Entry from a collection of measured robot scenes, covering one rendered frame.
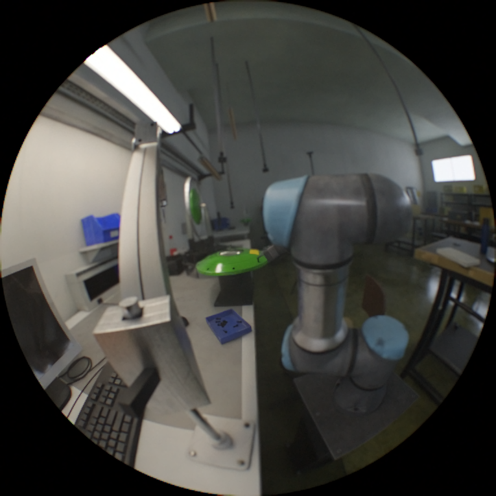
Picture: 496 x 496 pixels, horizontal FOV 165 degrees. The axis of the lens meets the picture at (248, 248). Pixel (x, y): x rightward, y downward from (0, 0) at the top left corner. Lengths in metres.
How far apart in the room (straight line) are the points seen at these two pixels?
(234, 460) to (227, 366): 0.23
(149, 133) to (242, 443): 0.57
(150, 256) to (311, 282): 0.17
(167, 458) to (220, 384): 0.20
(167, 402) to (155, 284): 0.11
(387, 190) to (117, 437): 0.51
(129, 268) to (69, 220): 1.00
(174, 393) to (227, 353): 0.33
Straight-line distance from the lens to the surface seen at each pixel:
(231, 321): 0.58
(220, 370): 0.43
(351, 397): 0.40
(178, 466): 0.36
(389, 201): 0.17
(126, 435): 0.40
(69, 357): 0.60
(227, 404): 0.38
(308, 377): 0.48
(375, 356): 0.30
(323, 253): 0.17
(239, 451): 0.33
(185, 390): 0.15
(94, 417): 0.46
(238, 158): 5.59
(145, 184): 0.26
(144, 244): 0.19
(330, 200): 0.16
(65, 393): 0.59
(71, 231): 1.16
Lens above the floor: 1.25
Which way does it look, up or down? 12 degrees down
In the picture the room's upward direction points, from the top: 7 degrees counter-clockwise
